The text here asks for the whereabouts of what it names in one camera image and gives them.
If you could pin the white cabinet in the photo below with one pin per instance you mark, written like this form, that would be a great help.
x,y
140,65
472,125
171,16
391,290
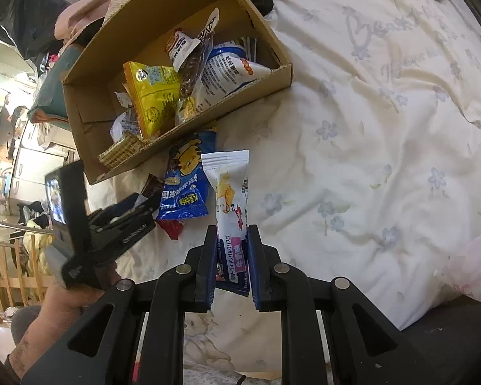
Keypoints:
x,y
36,164

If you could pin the wooden ladder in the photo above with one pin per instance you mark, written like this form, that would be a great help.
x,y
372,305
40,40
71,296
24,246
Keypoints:
x,y
12,272

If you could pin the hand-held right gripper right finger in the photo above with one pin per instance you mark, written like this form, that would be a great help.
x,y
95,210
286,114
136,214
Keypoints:
x,y
253,264

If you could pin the white blue snack packet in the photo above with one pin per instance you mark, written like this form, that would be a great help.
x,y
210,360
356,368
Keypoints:
x,y
220,72

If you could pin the white stick snack packet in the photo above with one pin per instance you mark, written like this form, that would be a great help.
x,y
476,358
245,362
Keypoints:
x,y
230,192

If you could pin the small brown snack packet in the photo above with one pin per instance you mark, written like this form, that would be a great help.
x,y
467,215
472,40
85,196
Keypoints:
x,y
152,190

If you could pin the blue cartoon snack packet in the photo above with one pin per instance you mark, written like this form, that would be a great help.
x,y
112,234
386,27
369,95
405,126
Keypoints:
x,y
184,184

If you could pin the tan wafer packet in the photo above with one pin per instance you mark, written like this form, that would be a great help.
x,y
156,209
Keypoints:
x,y
120,152

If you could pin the orange yellow snack packet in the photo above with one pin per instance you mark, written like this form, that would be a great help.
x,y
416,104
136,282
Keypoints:
x,y
152,96

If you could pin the red white snack packet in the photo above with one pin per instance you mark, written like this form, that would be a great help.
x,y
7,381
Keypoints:
x,y
172,227

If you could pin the brown cardboard box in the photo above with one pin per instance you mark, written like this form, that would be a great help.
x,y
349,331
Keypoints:
x,y
92,112

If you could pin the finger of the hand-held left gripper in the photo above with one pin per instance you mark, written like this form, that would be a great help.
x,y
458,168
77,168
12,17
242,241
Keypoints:
x,y
134,228

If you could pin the grey green cushion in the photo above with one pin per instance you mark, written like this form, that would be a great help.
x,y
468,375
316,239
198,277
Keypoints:
x,y
50,92

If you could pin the white floral bed blanket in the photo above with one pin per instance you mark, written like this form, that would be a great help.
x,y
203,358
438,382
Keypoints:
x,y
364,148

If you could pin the white yellow barcode snack packet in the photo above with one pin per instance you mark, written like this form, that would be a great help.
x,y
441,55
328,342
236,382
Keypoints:
x,y
124,126

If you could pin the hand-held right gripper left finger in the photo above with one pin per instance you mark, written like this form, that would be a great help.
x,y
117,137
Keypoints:
x,y
211,256

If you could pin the person's left forearm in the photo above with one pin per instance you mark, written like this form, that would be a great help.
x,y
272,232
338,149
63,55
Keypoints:
x,y
36,349

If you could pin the clear dark cookie packet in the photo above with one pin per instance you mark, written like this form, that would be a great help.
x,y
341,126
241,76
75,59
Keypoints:
x,y
192,64

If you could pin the person's left hand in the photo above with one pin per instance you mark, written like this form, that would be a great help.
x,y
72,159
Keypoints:
x,y
76,300

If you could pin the black plastic bag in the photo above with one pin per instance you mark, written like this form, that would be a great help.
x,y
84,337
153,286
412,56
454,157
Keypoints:
x,y
20,20

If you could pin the black cloth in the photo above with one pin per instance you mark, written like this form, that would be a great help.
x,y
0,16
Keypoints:
x,y
262,3

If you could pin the pink cloth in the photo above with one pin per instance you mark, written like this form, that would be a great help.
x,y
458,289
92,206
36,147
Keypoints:
x,y
82,16

